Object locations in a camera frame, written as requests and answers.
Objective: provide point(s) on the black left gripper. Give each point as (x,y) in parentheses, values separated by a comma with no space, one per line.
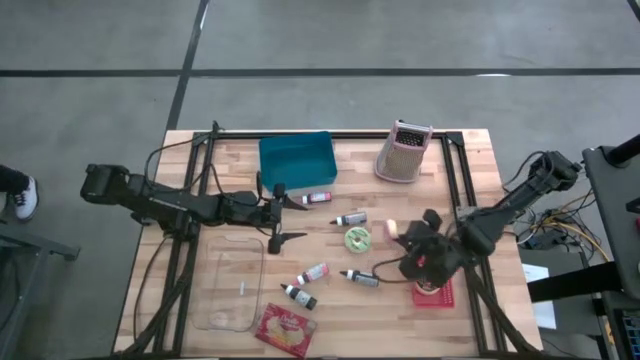
(260,216)

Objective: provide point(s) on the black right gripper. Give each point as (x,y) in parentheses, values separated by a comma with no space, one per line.
(440,257)

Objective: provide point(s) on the pink frosted donut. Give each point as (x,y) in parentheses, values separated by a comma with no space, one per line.
(391,230)

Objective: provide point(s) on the pink food colouring bottle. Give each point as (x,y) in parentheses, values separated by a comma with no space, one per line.
(315,272)
(320,197)

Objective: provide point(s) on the black food colouring bottle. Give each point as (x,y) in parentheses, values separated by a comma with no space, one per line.
(352,218)
(302,297)
(365,279)

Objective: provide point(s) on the mint frosted donut black drizzle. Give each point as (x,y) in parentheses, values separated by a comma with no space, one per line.
(351,235)

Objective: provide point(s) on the red snack packet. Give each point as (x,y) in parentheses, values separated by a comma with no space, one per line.
(285,330)

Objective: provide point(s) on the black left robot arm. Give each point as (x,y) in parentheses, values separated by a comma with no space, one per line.
(165,202)

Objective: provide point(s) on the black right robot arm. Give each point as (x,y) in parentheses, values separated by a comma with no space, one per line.
(500,210)

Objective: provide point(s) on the chocolate frosted donut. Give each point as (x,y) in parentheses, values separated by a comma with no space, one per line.
(429,289)

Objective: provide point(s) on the teal plastic bin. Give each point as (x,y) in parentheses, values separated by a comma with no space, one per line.
(297,162)

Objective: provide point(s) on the red plastic basket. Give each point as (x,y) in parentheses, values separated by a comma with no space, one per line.
(442,300)

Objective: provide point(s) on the pink box grater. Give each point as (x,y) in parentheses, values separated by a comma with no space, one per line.
(400,162)

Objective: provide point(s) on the clear glass baking dish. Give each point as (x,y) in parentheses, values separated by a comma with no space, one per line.
(230,300)

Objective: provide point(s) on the white paper sheet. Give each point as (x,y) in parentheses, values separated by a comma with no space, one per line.
(545,315)

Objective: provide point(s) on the black support beam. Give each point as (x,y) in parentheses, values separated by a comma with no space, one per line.
(575,282)

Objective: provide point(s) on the dark grey equipment cart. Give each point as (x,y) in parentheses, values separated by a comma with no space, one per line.
(615,210)

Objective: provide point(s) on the blue crate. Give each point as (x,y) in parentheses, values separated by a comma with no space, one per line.
(631,335)

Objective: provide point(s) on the grey metal stand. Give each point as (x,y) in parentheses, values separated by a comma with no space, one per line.
(45,247)

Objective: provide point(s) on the person's shoe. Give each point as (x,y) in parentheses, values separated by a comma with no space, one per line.
(26,200)

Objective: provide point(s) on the person's leg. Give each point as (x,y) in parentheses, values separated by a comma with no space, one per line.
(10,179)

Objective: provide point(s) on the black aluminium rig frame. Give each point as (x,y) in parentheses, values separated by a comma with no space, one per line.
(325,134)

